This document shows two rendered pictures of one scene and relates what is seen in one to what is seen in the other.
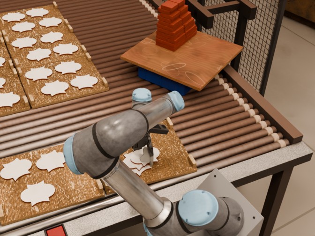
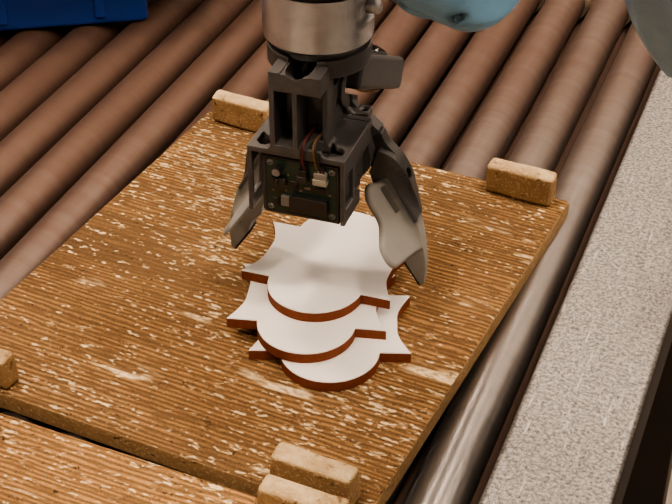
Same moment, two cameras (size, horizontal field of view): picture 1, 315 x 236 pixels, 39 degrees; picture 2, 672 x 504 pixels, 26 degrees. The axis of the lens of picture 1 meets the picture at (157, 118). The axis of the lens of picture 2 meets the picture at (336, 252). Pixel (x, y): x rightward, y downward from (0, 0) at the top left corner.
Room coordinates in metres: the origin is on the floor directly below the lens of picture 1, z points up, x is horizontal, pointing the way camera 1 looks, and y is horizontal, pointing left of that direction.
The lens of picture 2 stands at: (0.71, 0.64, 1.61)
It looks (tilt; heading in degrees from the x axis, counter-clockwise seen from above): 36 degrees down; 318
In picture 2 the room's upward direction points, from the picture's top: straight up
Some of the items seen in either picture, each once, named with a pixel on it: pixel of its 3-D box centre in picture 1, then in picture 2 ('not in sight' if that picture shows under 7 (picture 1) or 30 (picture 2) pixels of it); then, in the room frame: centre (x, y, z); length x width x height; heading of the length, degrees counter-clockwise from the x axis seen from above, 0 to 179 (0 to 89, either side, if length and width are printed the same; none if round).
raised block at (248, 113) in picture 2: (169, 122); (242, 112); (1.62, -0.06, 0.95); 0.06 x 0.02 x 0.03; 22
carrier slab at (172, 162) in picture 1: (139, 153); (273, 285); (1.42, 0.07, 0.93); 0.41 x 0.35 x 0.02; 112
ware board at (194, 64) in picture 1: (183, 52); not in sight; (2.13, -0.13, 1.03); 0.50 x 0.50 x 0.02; 58
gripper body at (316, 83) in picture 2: (139, 133); (316, 120); (1.37, 0.07, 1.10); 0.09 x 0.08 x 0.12; 120
